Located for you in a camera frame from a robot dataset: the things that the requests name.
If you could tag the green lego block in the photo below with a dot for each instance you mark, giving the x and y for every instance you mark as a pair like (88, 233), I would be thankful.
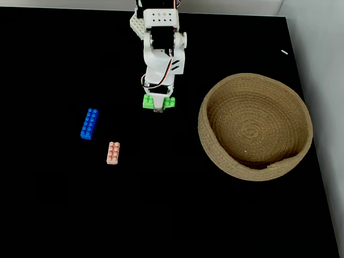
(147, 102)

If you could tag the pink lego block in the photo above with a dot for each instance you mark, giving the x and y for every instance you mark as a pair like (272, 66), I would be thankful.
(113, 153)

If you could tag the blue lego block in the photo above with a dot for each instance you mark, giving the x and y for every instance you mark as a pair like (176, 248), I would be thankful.
(89, 124)

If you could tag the small white scrap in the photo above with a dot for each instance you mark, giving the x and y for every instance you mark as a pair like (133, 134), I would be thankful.
(284, 52)

